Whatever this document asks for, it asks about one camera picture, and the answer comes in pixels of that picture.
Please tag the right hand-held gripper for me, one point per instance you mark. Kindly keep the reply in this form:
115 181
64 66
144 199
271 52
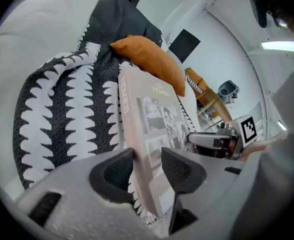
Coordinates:
247 131

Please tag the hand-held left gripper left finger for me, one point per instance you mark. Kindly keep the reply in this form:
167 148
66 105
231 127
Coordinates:
82 179

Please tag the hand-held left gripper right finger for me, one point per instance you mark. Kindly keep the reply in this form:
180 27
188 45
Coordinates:
212 196

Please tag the grey photo cover book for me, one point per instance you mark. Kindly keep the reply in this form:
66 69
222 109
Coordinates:
157 109

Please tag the round white pouf seat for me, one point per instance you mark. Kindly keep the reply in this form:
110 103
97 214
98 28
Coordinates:
37 29

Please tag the person's right forearm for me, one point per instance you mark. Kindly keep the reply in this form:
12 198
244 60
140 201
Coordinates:
259 149

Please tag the oval wooden coffee table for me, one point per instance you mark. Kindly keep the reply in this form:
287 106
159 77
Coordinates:
220 106

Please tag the black white patterned blanket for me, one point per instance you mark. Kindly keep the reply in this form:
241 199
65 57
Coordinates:
62 109

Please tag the orange cushion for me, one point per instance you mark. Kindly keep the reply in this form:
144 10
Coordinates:
152 59

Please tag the tall black cabinet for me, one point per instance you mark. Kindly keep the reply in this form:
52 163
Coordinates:
184 45

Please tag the long ceiling light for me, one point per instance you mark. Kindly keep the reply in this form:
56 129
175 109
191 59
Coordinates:
282 46

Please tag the black head camera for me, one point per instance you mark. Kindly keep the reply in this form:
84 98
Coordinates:
260 9

